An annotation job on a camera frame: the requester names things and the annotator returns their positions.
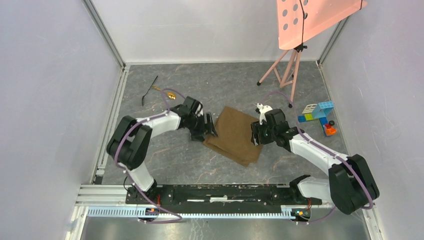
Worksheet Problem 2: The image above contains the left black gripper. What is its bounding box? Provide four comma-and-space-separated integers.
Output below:
187, 113, 218, 144

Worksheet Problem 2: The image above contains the brown cloth napkin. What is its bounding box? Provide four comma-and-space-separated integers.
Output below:
203, 106, 263, 167

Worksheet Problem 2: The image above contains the gold spoon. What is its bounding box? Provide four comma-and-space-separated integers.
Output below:
151, 86, 177, 100

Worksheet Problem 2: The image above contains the black fork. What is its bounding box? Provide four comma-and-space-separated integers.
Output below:
141, 75, 159, 107

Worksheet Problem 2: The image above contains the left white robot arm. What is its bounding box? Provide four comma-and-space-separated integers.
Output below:
106, 96, 218, 204

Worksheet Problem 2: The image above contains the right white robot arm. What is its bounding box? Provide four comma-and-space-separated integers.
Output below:
251, 104, 380, 215

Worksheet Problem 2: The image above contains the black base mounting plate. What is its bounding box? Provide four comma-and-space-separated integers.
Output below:
146, 184, 323, 214

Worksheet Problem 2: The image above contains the colourful toy block structure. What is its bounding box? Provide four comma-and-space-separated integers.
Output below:
297, 101, 337, 137

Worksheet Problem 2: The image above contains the pink music stand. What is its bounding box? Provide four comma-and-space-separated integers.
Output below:
256, 0, 368, 108

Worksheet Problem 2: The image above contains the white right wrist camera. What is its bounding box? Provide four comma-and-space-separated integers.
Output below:
255, 103, 273, 125

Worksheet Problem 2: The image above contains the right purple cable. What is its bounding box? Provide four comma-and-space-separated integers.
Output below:
259, 91, 374, 225

